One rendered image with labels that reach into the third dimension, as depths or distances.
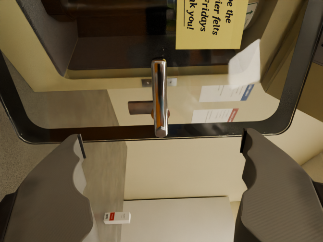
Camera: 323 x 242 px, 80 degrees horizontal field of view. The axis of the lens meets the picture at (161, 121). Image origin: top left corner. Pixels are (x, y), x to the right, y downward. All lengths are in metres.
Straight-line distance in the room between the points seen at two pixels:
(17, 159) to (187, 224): 2.83
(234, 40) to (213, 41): 0.02
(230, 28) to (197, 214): 3.00
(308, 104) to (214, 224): 2.85
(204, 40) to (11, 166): 0.37
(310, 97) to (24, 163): 0.53
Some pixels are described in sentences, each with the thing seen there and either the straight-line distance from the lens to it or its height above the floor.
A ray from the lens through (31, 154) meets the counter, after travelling 0.47.
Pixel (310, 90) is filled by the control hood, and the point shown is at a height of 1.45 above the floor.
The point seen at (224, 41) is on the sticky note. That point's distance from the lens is 0.25.
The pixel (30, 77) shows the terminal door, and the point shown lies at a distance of 0.30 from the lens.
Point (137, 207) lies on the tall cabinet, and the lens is 3.16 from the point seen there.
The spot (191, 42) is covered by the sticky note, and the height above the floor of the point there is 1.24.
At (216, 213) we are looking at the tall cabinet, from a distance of 3.21.
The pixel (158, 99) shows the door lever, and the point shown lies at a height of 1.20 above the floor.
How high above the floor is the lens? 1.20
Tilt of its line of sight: level
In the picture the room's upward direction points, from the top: 88 degrees clockwise
